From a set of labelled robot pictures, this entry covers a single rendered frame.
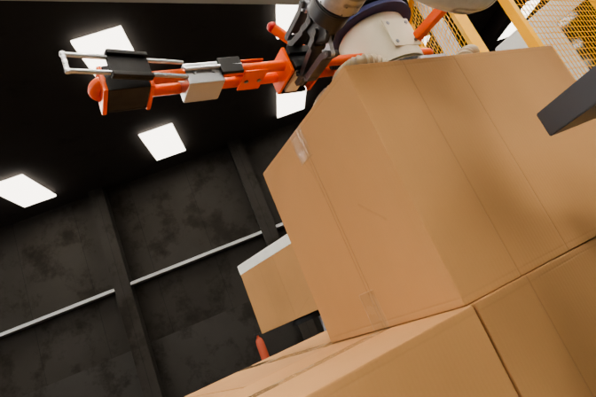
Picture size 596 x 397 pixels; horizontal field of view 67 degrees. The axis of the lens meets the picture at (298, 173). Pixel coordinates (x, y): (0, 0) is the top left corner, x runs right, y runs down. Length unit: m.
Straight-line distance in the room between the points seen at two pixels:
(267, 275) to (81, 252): 7.90
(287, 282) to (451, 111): 1.70
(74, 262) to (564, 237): 9.71
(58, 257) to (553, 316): 9.90
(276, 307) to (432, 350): 1.93
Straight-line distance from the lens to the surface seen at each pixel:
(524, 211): 0.82
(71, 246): 10.25
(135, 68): 0.79
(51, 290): 10.26
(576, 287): 0.84
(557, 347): 0.76
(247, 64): 0.89
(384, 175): 0.70
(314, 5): 0.83
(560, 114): 0.73
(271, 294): 2.49
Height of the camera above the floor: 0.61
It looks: 17 degrees up
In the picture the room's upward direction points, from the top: 23 degrees counter-clockwise
